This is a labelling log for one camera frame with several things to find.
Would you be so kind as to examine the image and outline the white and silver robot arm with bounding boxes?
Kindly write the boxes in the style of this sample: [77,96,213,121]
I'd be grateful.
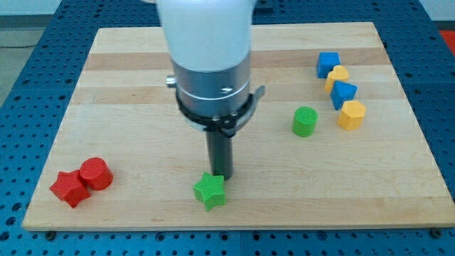
[156,0,264,137]

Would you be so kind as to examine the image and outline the green star block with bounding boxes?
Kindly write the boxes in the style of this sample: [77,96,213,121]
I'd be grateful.
[193,172,226,211]

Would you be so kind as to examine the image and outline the red star block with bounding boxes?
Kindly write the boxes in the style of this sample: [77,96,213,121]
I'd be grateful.
[49,169,91,208]

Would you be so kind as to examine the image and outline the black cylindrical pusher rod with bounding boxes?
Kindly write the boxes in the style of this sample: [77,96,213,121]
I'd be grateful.
[206,132,233,180]

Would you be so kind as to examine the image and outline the green cylinder block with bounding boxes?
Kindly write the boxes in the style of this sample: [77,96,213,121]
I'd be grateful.
[291,107,319,137]

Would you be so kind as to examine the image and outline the light wooden board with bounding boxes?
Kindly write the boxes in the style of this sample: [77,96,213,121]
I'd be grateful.
[23,22,454,231]

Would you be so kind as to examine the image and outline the blue triangle block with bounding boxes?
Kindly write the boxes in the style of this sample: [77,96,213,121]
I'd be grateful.
[330,81,358,110]

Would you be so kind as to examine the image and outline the blue cube block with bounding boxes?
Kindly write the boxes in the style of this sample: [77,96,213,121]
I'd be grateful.
[316,52,341,78]

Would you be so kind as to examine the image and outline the yellow hexagon block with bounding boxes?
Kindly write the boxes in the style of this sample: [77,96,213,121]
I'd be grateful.
[337,100,366,131]

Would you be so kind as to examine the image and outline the yellow heart block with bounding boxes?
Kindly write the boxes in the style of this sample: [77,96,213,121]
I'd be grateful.
[324,65,350,92]

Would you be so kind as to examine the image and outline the red cylinder block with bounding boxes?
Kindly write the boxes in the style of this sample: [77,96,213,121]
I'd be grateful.
[80,157,113,191]

